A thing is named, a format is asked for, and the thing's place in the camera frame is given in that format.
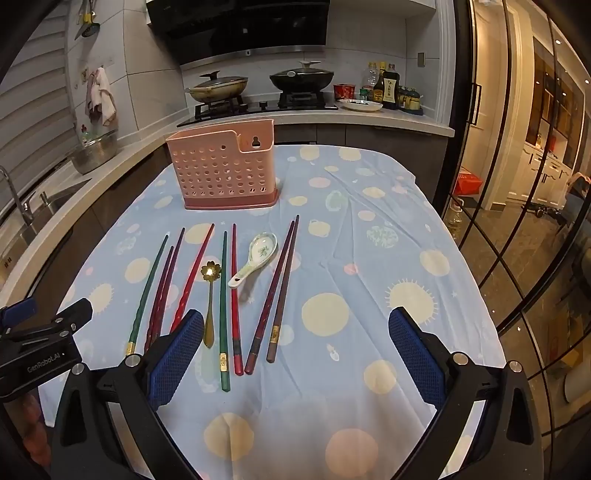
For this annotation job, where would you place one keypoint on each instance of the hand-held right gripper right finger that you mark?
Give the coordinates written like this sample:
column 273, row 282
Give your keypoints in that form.
column 415, row 355

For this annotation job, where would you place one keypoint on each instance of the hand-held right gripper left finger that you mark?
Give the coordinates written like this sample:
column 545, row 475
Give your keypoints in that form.
column 178, row 355

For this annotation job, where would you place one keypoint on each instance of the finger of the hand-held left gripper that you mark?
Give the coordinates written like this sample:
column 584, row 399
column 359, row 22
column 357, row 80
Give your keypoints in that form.
column 69, row 314
column 18, row 311

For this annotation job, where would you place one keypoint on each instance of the gold flower spoon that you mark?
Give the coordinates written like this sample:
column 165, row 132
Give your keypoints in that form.
column 209, row 332

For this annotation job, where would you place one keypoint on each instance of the dark red chopstick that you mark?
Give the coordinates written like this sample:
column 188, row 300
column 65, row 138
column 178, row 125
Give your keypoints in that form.
column 178, row 254
column 161, row 295

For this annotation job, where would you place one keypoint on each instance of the green chopstick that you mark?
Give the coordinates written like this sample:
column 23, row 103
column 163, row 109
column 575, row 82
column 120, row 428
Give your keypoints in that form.
column 147, row 288
column 224, row 300

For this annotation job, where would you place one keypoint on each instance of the red spiral chopstick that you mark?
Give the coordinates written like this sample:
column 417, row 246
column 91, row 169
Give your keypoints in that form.
column 196, row 272

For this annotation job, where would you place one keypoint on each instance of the brown chopstick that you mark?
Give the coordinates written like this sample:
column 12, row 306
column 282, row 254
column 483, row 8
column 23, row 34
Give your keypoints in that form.
column 285, row 290

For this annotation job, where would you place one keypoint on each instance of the white ceramic soup spoon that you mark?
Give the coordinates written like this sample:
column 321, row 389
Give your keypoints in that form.
column 263, row 249

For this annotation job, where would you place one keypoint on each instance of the pink perforated utensil holder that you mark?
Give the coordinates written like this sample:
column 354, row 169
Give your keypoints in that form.
column 217, row 170

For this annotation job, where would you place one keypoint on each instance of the steel faucet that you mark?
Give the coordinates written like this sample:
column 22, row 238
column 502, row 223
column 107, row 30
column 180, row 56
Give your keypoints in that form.
column 18, row 203

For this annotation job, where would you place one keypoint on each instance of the steel sink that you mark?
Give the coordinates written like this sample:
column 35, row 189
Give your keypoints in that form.
column 55, row 203

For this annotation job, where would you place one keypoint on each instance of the sink soap dispenser pump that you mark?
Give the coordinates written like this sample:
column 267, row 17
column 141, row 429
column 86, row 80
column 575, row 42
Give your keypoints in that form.
column 45, row 199

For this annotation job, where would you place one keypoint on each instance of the oil bottle on floor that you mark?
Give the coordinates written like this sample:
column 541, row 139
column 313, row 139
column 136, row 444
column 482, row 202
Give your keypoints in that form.
column 455, row 224

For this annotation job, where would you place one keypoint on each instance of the steel colander bowl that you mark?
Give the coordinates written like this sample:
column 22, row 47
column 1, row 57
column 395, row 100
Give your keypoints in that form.
column 94, row 154

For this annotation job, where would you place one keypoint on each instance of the blue printed tablecloth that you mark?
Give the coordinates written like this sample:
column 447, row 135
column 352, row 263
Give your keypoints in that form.
column 346, row 207

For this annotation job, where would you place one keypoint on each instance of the black-framed glass sliding door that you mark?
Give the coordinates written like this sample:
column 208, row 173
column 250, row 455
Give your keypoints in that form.
column 521, row 230

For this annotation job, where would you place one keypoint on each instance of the red box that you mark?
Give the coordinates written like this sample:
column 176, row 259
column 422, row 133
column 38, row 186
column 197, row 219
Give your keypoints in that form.
column 467, row 183

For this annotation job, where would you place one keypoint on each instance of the green dish soap bottle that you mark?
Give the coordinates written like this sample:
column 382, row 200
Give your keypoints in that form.
column 84, row 134

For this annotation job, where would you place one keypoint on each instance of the window blind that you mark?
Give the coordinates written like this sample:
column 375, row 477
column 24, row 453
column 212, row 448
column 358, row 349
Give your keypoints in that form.
column 32, row 115

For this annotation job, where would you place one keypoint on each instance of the white hanging cloth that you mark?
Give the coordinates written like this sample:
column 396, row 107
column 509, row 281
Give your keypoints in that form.
column 108, row 101

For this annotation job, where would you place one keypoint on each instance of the pink hanging cloth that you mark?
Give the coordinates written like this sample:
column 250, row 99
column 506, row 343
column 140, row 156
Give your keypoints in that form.
column 93, row 97

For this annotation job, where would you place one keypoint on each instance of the white sideboard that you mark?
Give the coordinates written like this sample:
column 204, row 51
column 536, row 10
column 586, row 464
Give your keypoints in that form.
column 547, row 168

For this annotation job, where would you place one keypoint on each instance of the condiment jar set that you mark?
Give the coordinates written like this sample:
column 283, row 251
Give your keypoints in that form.
column 411, row 101

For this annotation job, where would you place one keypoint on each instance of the white plate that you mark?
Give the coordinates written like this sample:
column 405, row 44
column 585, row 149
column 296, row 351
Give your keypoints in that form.
column 362, row 107

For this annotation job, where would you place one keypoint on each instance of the black gas stove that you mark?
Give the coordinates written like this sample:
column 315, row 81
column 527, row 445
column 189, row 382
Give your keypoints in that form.
column 258, row 110

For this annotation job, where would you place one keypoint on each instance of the beige wok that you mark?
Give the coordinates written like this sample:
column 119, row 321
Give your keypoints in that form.
column 217, row 93

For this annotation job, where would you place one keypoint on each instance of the black-capped dark sauce bottle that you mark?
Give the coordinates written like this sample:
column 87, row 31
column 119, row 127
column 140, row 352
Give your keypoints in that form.
column 391, row 87

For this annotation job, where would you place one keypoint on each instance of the yellow-capped sauce bottle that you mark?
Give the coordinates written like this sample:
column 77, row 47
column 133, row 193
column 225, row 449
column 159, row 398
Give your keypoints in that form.
column 379, row 87

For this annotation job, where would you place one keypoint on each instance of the red instant noodle cup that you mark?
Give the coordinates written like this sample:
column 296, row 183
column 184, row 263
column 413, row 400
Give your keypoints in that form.
column 344, row 91

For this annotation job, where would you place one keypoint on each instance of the clear plastic oil bottle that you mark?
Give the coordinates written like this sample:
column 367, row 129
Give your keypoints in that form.
column 368, row 76

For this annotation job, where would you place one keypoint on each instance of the black wok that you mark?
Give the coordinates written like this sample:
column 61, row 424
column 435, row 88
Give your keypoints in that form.
column 300, row 85

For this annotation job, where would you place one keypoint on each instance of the black range hood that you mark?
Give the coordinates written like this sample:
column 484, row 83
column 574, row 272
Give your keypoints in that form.
column 240, row 23

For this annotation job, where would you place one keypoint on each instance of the gold wall socket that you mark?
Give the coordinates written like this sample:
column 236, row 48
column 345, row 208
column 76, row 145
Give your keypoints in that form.
column 84, row 74

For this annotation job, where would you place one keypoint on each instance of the white wall cabinet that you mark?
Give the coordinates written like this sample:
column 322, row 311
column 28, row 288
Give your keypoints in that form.
column 378, row 7

